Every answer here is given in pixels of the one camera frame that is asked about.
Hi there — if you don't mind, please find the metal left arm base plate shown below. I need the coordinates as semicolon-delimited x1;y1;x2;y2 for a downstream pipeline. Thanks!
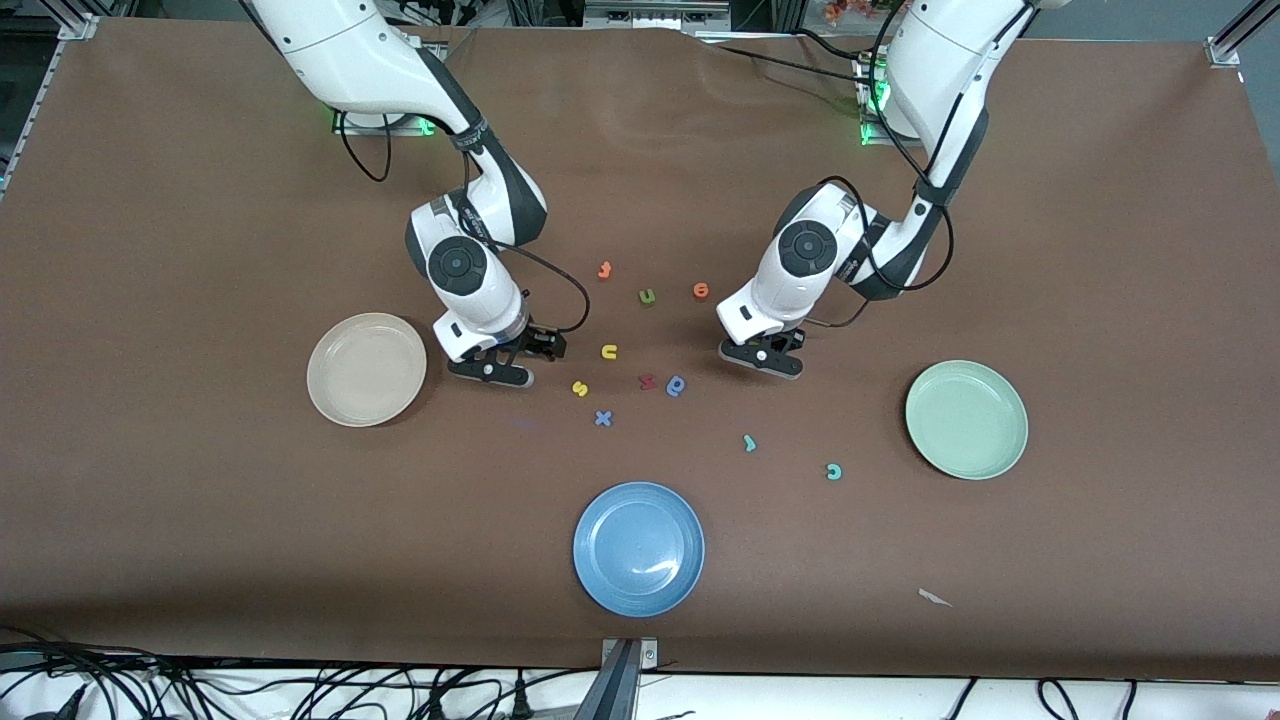
855;55;906;147

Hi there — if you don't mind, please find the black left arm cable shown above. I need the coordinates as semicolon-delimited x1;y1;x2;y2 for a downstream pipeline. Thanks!
800;176;957;331
868;0;1041;201

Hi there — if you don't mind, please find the aluminium frame corner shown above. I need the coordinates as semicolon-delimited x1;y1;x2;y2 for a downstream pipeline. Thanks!
1205;0;1280;69

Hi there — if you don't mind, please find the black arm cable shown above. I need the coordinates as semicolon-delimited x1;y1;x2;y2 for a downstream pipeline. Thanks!
868;0;1041;201
800;176;957;331
338;108;393;184
462;150;593;336

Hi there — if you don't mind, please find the grey metal box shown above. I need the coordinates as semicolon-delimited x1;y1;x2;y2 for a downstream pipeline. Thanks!
583;0;733;33

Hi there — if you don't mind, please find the beige brown plate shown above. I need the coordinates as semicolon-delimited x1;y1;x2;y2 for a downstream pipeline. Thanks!
305;312;429;429

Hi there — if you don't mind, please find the black cable on table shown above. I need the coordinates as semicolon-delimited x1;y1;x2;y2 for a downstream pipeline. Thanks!
700;28;881;81

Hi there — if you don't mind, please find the blue plate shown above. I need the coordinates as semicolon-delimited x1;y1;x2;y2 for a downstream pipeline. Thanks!
572;481;707;619

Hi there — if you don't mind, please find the aluminium frame rail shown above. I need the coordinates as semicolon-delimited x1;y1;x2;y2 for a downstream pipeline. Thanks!
0;12;101;191

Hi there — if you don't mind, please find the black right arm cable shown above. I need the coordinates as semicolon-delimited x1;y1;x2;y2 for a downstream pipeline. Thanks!
338;108;393;184
462;150;593;336

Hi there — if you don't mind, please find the green plate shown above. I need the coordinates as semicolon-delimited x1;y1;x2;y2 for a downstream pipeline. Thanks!
904;359;1030;482

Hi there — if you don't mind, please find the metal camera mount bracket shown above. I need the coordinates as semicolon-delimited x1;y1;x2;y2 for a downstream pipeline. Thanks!
572;637;661;720

